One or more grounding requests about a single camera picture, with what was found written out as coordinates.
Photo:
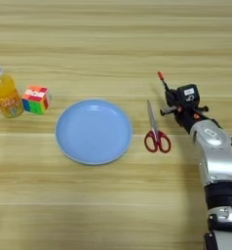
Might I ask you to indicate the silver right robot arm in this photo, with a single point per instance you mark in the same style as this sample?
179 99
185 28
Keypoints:
218 156

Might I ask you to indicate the orange juice bottle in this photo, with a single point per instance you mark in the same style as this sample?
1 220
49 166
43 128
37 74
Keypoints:
6 94

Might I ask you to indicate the round blue plate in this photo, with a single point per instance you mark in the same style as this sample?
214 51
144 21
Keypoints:
93 132

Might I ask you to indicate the red and black pen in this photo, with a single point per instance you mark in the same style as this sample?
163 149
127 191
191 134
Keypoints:
162 79

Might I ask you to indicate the colourful puzzle cube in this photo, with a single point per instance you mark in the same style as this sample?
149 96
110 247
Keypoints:
36 99

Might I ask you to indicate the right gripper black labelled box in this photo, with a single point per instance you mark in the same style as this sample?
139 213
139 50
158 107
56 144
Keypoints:
188 93

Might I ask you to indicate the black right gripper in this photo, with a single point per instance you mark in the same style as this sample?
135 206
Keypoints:
186 115

